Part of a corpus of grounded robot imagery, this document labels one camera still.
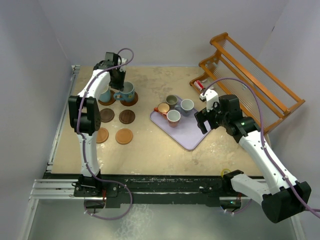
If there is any blue cup with pattern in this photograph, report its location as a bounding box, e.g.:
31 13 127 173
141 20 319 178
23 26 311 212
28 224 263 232
113 81 135 103

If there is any large light blue cup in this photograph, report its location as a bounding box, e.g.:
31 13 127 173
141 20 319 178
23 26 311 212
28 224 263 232
98 86 111 103

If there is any reddish wooden coaster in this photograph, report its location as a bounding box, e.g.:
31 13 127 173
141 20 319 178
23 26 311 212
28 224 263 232
98 90 116 106
120 92 139 107

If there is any grey blue cup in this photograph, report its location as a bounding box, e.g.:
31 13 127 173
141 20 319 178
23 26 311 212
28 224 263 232
174 99 195 117

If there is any dark walnut coaster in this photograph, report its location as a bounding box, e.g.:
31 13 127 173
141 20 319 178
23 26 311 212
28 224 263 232
99 108 115 123
119 109 136 125

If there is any pink red cup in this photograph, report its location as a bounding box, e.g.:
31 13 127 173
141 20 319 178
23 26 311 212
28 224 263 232
162 110 181 128

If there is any grey green cup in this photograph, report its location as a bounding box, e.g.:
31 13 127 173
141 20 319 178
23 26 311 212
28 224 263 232
165 95 178 108

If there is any light orange wooden coaster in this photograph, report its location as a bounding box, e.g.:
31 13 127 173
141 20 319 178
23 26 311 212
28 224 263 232
96 127 109 144
115 128 133 145

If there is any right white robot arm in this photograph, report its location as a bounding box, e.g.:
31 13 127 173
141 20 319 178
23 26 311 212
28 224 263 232
194 90 311 223

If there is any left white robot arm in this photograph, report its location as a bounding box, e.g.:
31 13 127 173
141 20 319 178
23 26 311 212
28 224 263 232
68 52 127 196

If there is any orange copper cup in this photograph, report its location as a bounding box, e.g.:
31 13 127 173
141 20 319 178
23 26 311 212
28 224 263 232
153 102 170 118

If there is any lilac serving tray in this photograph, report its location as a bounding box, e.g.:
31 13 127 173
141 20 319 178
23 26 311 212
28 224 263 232
150 96 206 151

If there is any red white small box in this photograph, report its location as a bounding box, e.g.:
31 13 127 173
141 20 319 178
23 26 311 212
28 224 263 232
193 80 205 92

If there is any orange wooden rack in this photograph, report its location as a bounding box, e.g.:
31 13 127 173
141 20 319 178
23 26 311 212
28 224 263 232
189 32 305 135

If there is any yellow tape roll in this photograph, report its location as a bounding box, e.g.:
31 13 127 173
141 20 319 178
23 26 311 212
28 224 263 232
220 168 231 177

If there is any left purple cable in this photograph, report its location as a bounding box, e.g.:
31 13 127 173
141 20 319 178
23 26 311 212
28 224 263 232
76 48 135 221

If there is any purple cable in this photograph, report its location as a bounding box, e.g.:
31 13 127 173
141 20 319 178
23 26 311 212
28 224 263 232
201 77 320 219
76 48 135 221

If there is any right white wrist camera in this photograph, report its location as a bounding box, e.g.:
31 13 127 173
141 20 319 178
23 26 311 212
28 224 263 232
199 89 219 112

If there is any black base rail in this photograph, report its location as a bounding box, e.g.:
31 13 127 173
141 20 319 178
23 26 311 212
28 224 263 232
43 172 246 209

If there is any aluminium frame profile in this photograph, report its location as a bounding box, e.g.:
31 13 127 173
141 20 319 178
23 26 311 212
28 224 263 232
29 179 76 200

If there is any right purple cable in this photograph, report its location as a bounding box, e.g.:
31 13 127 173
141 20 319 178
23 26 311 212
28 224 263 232
201 77 320 219

